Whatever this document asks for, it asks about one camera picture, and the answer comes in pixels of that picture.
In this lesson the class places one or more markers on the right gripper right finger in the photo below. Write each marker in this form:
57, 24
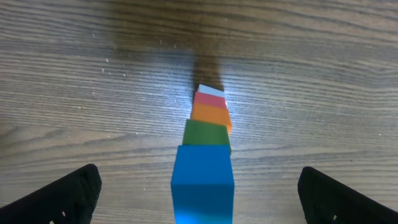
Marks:
335, 202

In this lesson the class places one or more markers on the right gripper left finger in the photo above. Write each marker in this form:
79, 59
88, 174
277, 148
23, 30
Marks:
59, 199

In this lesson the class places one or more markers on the red cube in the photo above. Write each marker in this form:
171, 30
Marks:
210, 100

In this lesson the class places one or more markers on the blue cube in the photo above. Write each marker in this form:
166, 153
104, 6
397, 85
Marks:
202, 174

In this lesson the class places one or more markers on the green cube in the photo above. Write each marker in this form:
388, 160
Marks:
205, 133

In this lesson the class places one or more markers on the orange cube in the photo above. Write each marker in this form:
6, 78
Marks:
211, 114

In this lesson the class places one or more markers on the white cube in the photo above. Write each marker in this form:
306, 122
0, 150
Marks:
210, 90

